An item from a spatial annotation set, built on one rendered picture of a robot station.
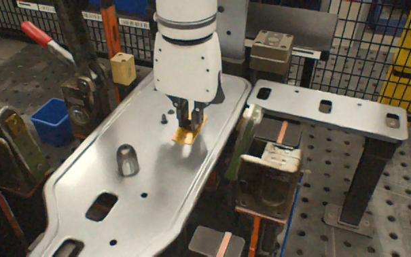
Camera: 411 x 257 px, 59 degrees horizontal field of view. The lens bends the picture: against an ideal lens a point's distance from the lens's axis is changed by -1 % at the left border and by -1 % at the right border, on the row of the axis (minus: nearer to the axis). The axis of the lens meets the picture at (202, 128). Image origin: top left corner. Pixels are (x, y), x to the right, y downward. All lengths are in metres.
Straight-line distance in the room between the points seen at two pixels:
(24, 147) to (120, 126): 0.16
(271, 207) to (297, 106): 0.22
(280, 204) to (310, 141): 0.55
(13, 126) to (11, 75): 0.96
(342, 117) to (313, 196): 0.31
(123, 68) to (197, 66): 0.23
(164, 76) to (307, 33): 0.46
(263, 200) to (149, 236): 0.19
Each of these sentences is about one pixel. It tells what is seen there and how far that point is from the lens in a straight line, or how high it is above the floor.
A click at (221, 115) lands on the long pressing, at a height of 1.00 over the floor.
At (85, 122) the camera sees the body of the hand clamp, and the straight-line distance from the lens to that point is 0.74.
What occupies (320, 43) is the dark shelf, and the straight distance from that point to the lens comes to 0.90.
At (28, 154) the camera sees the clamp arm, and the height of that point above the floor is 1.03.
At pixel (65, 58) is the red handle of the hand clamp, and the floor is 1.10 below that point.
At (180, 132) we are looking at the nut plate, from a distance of 0.64.
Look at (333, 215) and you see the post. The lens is 0.94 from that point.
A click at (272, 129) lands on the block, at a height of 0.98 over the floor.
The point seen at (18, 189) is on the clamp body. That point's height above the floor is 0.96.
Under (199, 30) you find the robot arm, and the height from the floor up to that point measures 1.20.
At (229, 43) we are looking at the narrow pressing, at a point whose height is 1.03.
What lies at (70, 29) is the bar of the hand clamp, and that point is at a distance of 0.65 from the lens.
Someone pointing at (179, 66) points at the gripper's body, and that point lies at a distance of 0.55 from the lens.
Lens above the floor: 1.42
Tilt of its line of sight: 40 degrees down
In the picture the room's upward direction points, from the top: straight up
